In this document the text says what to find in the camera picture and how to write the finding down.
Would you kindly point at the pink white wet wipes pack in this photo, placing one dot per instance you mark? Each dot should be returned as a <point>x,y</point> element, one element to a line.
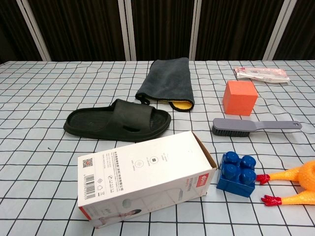
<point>261,75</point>

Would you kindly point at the orange foam cube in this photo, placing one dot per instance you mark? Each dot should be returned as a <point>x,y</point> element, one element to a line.
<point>240,98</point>

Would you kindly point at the yellow rubber chicken toy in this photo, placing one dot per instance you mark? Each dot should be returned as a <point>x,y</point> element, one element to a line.
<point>305,179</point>

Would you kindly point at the white screen frame post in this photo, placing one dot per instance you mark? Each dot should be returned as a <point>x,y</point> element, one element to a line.
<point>133,49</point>
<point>194,29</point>
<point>276,29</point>
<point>34,32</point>

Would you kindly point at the grey towel with yellow lining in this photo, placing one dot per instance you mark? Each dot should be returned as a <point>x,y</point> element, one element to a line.
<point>165,81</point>

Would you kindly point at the blue toy building block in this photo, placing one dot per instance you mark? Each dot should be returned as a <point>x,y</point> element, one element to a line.
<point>233,179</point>

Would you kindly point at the black rubber slipper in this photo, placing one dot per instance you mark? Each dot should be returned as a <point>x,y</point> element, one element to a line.
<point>128,113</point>

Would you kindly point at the white cardboard product box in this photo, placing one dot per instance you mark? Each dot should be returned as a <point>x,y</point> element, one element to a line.
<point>137,172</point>

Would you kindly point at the grey cleaning brush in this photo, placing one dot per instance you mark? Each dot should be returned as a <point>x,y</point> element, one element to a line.
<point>236,125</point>

